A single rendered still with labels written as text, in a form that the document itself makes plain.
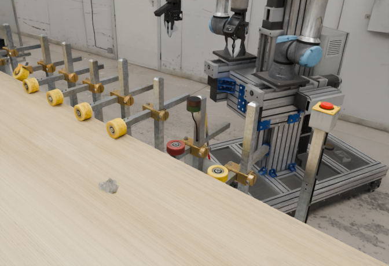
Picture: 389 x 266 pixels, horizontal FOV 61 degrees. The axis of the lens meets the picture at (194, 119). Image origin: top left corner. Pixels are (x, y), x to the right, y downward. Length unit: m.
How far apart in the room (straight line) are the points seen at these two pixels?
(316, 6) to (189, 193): 1.08
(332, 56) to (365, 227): 1.20
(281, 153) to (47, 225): 1.75
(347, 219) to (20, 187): 2.13
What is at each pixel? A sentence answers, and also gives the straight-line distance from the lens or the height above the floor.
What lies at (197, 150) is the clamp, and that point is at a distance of 1.50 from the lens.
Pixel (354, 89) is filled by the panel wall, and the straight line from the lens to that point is 4.03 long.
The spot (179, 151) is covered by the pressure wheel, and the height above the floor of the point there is 0.89.
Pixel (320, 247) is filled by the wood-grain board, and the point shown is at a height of 0.90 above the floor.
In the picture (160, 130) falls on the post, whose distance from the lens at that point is 1.65.
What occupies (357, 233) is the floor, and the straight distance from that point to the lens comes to 2.61.
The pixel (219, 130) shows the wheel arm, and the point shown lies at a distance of 1.69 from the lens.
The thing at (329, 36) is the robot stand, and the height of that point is 1.22.
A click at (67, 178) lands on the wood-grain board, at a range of 1.31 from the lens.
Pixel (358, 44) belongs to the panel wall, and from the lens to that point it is 3.91.
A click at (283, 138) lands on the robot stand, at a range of 2.41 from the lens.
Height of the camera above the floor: 1.66
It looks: 27 degrees down
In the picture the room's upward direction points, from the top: 2 degrees clockwise
